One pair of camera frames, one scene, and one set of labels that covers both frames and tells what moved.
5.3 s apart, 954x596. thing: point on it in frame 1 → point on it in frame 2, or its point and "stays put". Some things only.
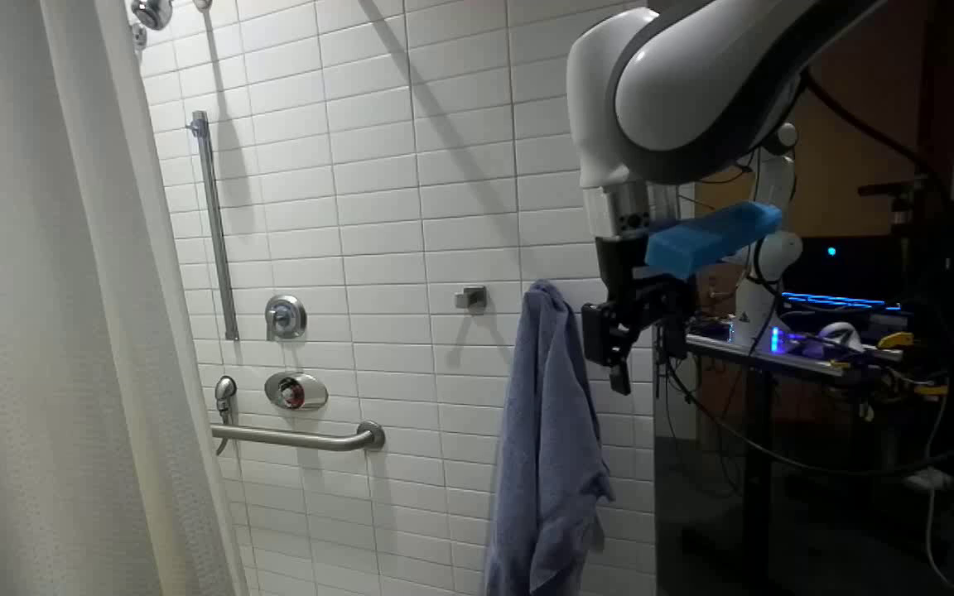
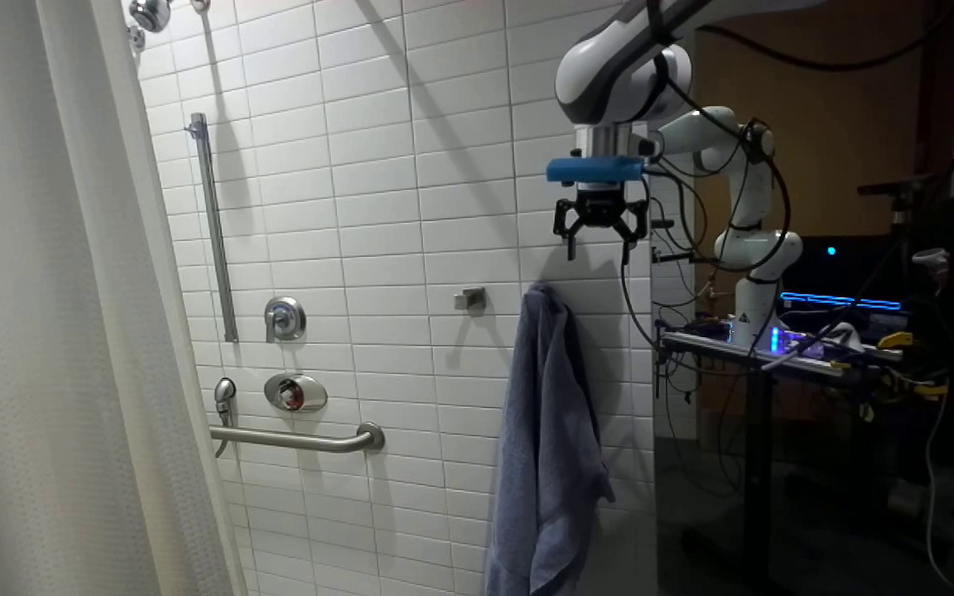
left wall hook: [470, 296] stays put
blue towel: [550, 478] stays put
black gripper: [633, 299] → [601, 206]
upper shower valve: [283, 315] stays put
